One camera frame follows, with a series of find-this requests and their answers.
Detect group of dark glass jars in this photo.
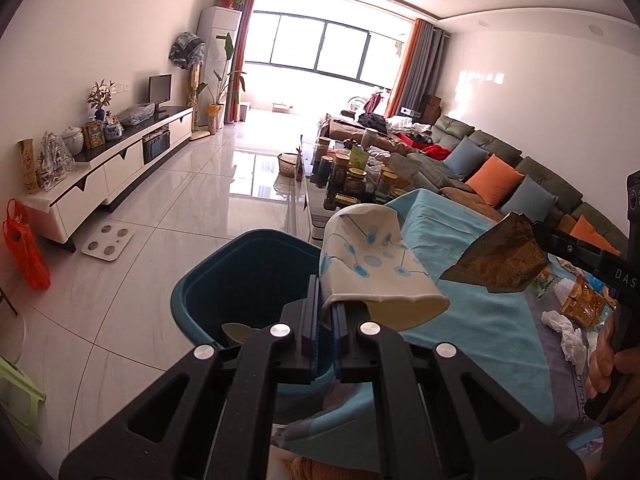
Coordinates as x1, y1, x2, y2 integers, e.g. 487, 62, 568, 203
310, 137, 408, 208

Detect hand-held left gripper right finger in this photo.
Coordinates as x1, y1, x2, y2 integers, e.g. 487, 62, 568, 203
332, 302, 586, 480

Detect wooden photo frame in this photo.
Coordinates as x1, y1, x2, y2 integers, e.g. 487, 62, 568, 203
82, 121, 107, 150

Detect teal blanket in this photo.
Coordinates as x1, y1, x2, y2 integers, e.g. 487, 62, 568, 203
280, 189, 588, 473

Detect plastic-covered blue bundle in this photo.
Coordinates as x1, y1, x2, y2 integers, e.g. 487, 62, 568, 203
117, 102, 156, 127

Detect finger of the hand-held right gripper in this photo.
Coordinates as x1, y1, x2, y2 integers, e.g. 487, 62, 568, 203
531, 222, 608, 267

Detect white ceramic jar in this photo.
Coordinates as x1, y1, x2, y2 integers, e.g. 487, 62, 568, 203
61, 126, 85, 156

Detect white bathroom scale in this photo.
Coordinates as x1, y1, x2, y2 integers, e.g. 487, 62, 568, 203
81, 224, 136, 262

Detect white blue-dotted paper cup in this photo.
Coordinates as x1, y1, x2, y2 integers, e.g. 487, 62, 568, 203
318, 203, 450, 332

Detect orange plastic bag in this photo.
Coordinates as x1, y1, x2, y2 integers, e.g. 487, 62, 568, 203
2, 198, 52, 291

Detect large window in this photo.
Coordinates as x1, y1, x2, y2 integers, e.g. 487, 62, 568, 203
245, 7, 416, 83

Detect person's right hand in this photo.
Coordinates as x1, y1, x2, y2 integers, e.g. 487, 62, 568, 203
584, 317, 617, 403

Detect small green printed wrapper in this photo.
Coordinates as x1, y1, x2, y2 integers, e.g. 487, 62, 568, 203
532, 270, 556, 301

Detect glass coffee table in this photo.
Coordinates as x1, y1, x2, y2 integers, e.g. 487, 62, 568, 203
295, 135, 401, 246

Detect crinkled gold foil wrapper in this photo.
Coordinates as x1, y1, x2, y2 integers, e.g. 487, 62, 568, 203
560, 274, 609, 330

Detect small orange cushion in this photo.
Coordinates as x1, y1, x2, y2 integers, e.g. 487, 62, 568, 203
569, 214, 613, 251

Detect grey patterned sheet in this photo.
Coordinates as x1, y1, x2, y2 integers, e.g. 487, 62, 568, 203
525, 260, 616, 438

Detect branch plant in vase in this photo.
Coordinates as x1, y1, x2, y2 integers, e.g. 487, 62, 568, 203
86, 79, 115, 122

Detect orange grey curtain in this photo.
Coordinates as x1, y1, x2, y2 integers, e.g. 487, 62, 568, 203
382, 17, 451, 118
217, 0, 261, 123

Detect white black TV stand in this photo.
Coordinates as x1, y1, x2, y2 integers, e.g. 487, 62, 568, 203
17, 106, 195, 253

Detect large orange cushion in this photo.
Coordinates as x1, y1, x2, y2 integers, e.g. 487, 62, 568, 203
465, 154, 526, 207

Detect large blue cushion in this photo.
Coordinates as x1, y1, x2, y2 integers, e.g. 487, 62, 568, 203
500, 175, 558, 224

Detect cloth-covered standing fan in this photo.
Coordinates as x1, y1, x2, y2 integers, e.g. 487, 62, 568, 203
169, 31, 207, 141

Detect green plastic stool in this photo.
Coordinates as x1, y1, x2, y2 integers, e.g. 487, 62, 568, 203
0, 355, 48, 448

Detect crumpled white tissue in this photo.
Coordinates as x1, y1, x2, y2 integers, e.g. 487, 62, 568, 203
542, 310, 574, 334
560, 327, 589, 376

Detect plastic-wrapped ship model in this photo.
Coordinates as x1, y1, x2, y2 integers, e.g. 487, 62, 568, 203
35, 131, 76, 193

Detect tall yellow box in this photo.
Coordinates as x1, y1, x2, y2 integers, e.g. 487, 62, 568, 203
17, 139, 41, 195

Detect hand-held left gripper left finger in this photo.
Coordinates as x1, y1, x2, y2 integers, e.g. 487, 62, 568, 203
59, 275, 321, 480

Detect black monitor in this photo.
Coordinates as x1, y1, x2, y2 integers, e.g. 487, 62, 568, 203
148, 74, 173, 113

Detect brown cardboard boxes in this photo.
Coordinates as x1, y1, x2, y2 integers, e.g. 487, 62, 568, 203
419, 95, 443, 123

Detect tall leafy plant in vase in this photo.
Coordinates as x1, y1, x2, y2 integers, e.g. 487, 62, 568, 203
196, 32, 248, 133

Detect grey green sofa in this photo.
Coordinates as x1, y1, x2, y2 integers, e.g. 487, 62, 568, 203
320, 114, 631, 261

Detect small blue cushion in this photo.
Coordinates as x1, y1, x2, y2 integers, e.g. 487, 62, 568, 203
442, 136, 490, 183

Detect brown sofa throw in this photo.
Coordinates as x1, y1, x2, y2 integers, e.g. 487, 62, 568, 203
390, 150, 503, 221

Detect blue plastic bin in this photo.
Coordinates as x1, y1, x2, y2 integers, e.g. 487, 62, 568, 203
170, 229, 341, 396

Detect white standing air conditioner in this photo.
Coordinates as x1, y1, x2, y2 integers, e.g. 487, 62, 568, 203
192, 6, 243, 133

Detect gold brown snack wrapper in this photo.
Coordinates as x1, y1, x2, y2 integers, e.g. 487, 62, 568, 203
439, 211, 550, 295

